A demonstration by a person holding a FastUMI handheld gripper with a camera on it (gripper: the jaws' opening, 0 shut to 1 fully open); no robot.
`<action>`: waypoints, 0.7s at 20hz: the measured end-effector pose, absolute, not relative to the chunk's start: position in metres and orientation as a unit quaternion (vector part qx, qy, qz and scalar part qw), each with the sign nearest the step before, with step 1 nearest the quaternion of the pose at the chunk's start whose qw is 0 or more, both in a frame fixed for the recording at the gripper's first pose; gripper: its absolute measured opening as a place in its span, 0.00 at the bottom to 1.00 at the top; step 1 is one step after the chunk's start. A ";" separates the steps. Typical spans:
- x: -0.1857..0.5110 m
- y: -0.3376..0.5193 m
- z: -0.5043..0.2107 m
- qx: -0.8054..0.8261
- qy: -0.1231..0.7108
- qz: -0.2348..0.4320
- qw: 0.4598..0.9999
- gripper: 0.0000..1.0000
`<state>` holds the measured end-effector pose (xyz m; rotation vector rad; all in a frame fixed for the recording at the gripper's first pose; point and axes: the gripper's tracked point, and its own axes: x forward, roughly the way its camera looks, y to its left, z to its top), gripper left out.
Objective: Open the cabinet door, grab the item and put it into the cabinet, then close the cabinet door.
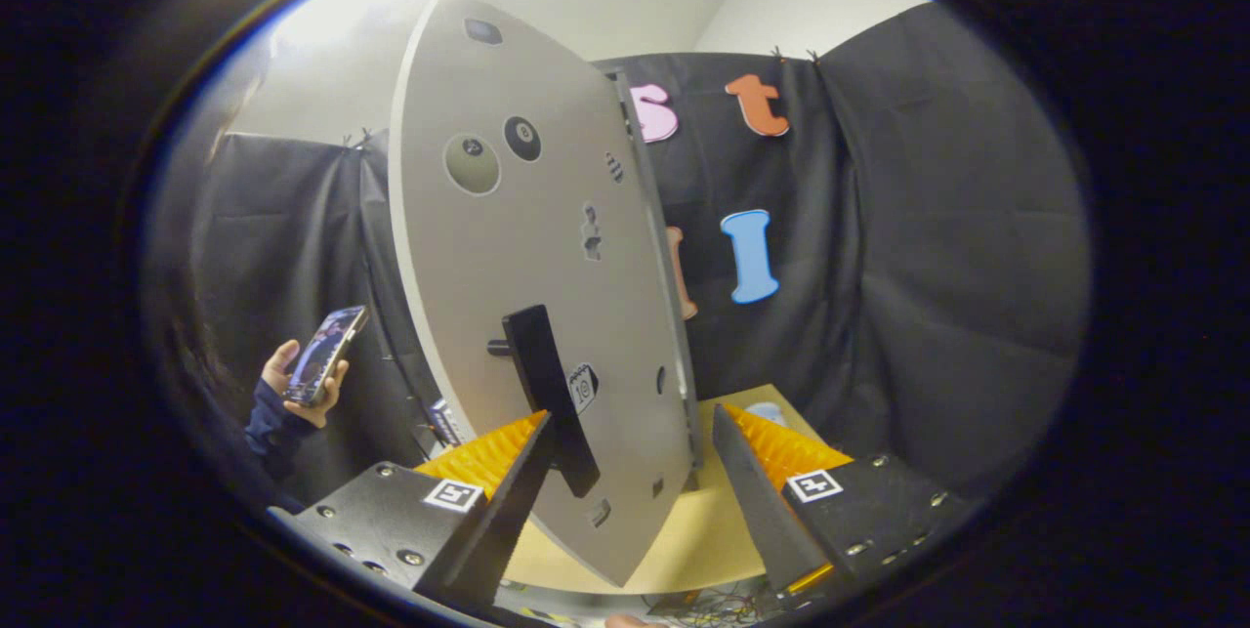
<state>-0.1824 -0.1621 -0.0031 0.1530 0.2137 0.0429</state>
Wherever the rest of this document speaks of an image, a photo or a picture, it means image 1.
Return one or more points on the pale round object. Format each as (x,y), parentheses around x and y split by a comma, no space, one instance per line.
(767,411)

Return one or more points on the black backdrop cloth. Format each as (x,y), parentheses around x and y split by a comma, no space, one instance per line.
(928,267)

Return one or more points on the dark grey cabinet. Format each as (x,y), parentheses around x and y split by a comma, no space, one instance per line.
(688,403)

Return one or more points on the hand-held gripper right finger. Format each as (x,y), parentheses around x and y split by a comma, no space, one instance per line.
(757,511)

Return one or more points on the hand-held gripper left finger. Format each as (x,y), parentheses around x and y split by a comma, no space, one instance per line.
(503,521)

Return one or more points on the white cabinet door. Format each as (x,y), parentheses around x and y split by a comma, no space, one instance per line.
(508,247)

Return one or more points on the smartphone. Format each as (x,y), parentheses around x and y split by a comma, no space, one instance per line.
(327,355)

